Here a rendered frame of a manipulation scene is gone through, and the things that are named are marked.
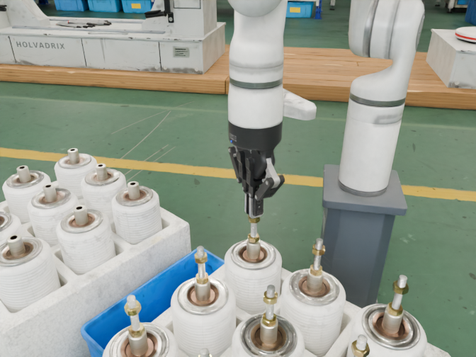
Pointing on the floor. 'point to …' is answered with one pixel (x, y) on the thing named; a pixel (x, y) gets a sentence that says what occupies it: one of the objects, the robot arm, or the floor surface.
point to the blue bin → (166, 280)
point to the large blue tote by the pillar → (471, 13)
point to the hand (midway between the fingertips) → (253, 203)
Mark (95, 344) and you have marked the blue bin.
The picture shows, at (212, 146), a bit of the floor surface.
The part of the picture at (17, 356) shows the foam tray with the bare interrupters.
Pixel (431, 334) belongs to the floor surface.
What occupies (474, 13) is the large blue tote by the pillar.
